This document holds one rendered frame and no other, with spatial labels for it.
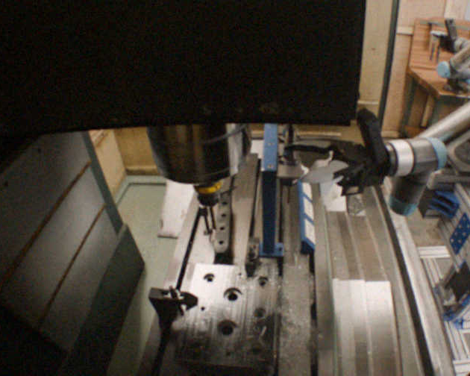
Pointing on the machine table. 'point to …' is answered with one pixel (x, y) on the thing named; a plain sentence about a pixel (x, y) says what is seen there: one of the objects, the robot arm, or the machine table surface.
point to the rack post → (272, 250)
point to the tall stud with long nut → (205, 218)
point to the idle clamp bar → (225, 212)
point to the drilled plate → (238, 363)
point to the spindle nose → (200, 151)
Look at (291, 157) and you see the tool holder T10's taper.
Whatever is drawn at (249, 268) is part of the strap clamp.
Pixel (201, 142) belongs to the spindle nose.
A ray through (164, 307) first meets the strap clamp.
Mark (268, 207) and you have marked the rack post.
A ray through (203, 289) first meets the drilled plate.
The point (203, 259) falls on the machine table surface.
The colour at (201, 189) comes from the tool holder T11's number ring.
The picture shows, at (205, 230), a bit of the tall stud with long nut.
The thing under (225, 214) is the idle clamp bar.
